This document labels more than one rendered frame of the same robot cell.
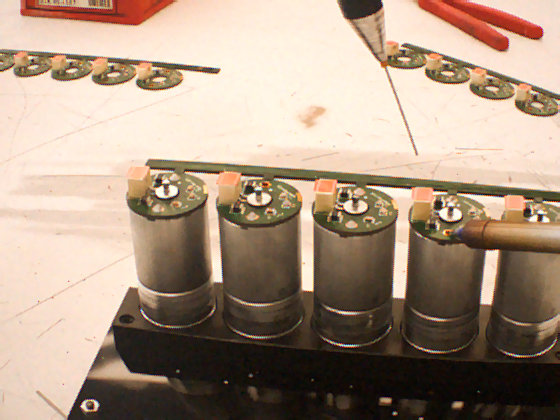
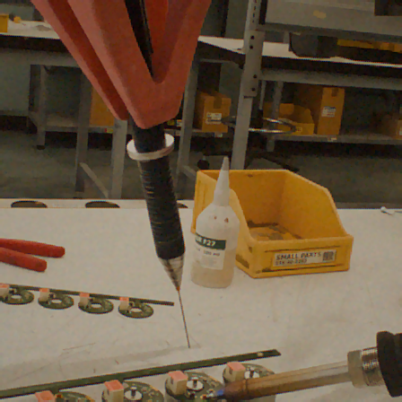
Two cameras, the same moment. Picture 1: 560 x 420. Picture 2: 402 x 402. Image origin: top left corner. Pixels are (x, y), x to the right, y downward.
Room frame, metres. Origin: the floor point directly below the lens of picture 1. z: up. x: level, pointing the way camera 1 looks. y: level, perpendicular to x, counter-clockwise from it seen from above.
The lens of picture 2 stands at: (0.04, 0.15, 0.97)
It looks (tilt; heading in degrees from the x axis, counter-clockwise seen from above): 16 degrees down; 318
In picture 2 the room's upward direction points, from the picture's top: 7 degrees clockwise
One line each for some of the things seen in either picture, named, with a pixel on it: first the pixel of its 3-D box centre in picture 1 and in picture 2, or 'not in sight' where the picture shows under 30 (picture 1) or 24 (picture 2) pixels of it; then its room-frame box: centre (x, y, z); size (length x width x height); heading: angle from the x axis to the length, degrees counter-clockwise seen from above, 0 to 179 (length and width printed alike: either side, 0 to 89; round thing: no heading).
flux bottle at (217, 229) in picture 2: not in sight; (218, 220); (0.45, -0.24, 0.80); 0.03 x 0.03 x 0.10
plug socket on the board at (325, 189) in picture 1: (328, 196); (116, 392); (0.26, -0.01, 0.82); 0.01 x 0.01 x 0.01; 78
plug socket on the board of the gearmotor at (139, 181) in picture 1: (141, 182); not in sight; (0.27, 0.04, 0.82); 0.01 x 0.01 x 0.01; 78
